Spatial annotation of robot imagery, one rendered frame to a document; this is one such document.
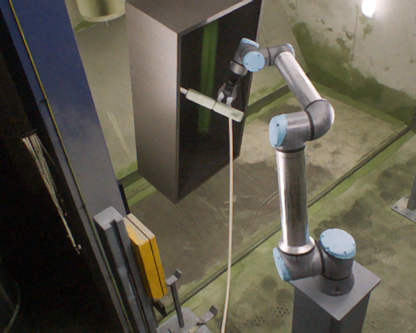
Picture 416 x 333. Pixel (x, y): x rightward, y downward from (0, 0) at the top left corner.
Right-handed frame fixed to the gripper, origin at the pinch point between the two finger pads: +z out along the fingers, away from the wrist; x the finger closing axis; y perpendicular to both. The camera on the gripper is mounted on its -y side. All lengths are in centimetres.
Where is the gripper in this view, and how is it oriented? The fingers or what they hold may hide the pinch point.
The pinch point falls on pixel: (220, 108)
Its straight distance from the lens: 242.1
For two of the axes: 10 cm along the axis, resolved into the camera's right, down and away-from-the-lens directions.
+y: 1.9, -4.0, 9.0
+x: -9.1, -4.2, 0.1
